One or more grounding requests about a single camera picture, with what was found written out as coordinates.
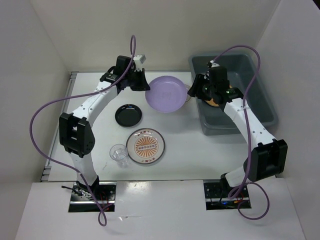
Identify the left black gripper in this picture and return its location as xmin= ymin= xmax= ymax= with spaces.
xmin=125 ymin=68 xmax=151 ymax=92

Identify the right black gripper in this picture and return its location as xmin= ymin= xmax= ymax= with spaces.
xmin=187 ymin=73 xmax=216 ymax=101

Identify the woven bamboo pattern tray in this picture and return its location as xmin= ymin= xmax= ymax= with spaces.
xmin=205 ymin=87 xmax=224 ymax=108

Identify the purple round plate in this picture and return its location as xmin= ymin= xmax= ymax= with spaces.
xmin=145 ymin=75 xmax=187 ymax=113

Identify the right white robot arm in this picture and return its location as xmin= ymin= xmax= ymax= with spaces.
xmin=188 ymin=64 xmax=288 ymax=197

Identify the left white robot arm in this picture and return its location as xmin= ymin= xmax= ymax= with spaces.
xmin=59 ymin=54 xmax=150 ymax=200

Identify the grey plastic bin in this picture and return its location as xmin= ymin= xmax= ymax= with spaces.
xmin=189 ymin=50 xmax=278 ymax=137

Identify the clear smoky square dish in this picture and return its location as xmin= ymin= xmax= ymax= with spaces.
xmin=185 ymin=84 xmax=191 ymax=103

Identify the black round plate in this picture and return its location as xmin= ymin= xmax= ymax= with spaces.
xmin=115 ymin=104 xmax=143 ymax=128

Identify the orange patterned round plate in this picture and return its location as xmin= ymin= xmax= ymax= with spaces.
xmin=125 ymin=128 xmax=166 ymax=165

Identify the clear plastic cup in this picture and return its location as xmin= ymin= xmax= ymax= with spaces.
xmin=109 ymin=144 xmax=129 ymax=168

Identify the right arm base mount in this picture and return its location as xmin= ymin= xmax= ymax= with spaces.
xmin=203 ymin=180 xmax=252 ymax=211

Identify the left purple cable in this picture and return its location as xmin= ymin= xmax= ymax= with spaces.
xmin=29 ymin=34 xmax=137 ymax=227

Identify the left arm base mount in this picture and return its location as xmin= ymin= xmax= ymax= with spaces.
xmin=61 ymin=181 xmax=117 ymax=213

